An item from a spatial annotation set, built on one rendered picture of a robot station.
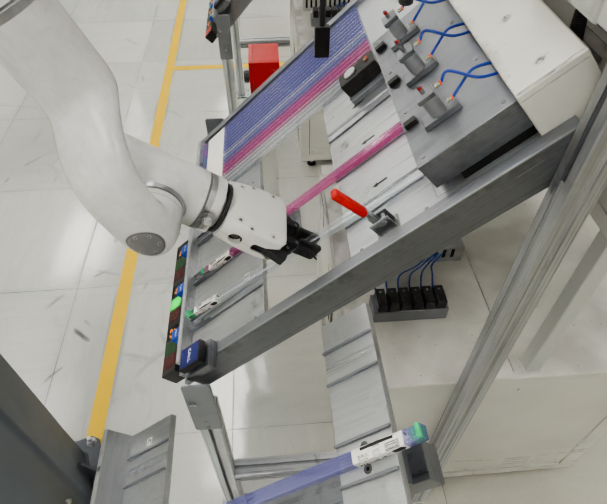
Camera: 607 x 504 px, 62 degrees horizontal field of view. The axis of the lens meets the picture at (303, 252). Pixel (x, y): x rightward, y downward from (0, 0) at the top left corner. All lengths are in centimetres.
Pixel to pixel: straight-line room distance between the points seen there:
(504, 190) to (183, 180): 41
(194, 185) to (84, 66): 20
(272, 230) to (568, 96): 40
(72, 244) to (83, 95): 170
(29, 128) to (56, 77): 248
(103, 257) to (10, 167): 84
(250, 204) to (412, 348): 50
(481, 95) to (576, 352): 66
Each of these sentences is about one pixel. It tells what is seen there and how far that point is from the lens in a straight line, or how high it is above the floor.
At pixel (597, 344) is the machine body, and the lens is 122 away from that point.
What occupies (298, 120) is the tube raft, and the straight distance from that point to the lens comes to 105.
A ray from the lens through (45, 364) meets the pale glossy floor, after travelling 195.
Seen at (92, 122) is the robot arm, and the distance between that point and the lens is 61.
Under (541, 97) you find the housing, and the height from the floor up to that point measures 123.
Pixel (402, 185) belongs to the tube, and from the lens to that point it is 72.
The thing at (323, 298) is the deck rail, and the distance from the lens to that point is 75.
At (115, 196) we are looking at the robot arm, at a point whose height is 114.
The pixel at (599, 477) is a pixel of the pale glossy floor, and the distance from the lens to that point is 181.
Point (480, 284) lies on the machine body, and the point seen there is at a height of 62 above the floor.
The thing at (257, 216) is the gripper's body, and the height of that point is 101.
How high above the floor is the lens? 151
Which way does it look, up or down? 48 degrees down
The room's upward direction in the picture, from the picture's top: straight up
